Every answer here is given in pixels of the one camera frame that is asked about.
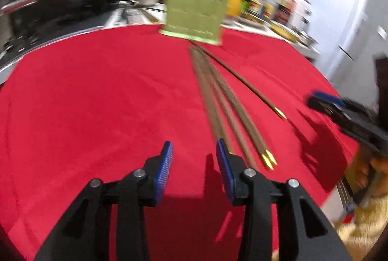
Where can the steel bowl with food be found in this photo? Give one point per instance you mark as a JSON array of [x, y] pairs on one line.
[[307, 39]]

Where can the black gas stove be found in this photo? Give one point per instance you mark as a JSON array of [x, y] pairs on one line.
[[21, 38]]

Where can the yellow steel mug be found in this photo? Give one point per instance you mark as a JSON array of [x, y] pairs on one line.
[[233, 4]]

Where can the green plastic utensil holder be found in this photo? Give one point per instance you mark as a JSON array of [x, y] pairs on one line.
[[194, 12]]

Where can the white refrigerator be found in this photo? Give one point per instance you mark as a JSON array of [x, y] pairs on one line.
[[339, 6]]

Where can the gold-tipped wooden chopstick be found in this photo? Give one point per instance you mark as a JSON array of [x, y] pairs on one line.
[[242, 82], [234, 103]]

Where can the person's right hand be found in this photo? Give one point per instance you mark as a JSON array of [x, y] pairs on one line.
[[365, 168]]

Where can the bunch of wooden chopsticks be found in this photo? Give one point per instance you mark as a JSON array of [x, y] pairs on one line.
[[210, 103]]

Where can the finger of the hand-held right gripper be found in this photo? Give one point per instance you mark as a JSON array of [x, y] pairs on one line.
[[321, 105], [329, 97]]

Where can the red tablecloth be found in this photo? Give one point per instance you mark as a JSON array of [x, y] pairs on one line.
[[91, 97]]

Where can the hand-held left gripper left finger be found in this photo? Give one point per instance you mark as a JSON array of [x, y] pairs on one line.
[[163, 173]]

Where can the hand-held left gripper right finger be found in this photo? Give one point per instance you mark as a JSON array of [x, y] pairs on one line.
[[225, 173]]

